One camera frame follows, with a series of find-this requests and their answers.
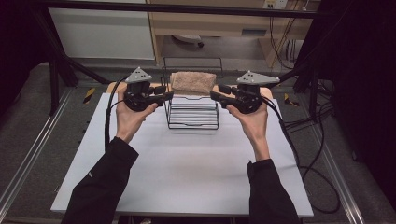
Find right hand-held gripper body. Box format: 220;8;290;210
231;70;281;115

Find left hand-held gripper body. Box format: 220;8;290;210
123;66;157;112

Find beige terry towel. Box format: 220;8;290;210
169;71;218;97

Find black wire rack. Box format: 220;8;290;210
160;56;224;131

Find person's right hand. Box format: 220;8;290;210
225;103;270;143

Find person's left hand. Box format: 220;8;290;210
115;88;160;145

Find light wooden board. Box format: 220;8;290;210
106;81;274;100

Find grey chair base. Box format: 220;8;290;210
171;34;205;49

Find black metal stand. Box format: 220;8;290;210
31;8;110;117
276;60;323;123

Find light wooden desk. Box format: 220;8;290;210
146;0;322;68

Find white cabinet panel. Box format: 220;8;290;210
48;7;156;61

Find black curtain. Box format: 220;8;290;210
0;0;43;108
298;0;396;204

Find left hand-held gripper cable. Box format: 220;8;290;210
104;76;129;151

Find hand-held gripper cable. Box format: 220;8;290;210
104;76;129;151
261;95;341;215

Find right hand-held gripper cable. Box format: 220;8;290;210
261;95;341;215

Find black floor cables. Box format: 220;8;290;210
281;78;335;133

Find hanging desk cables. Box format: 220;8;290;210
268;15;301;71

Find black metal frame bar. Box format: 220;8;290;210
31;0;326;20

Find white wall socket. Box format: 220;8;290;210
262;0;289;10

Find aluminium floor rail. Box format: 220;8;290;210
0;88;75;213
311;124;366;224

